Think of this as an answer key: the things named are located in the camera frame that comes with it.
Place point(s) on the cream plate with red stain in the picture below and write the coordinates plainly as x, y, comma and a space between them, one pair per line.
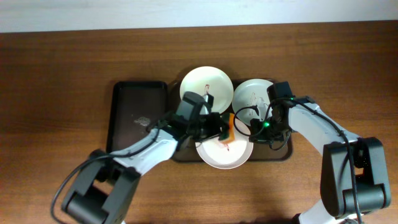
209, 80

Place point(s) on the white plate with red stain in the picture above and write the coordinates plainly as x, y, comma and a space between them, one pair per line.
225, 156

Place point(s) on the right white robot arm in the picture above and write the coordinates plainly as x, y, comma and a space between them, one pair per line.
354, 178

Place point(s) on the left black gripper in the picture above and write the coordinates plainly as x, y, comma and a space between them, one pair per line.
214, 125

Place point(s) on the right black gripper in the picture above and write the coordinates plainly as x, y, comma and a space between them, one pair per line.
257, 130

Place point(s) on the large brown serving tray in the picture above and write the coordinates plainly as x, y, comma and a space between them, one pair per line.
260, 152

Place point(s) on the small black tray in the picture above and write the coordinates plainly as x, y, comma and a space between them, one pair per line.
135, 104

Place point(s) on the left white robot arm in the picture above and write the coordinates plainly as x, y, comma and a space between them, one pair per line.
106, 183

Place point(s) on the green and orange sponge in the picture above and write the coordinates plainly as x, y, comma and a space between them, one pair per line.
227, 129

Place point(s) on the pale grey stained plate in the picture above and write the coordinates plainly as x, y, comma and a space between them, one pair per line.
252, 92

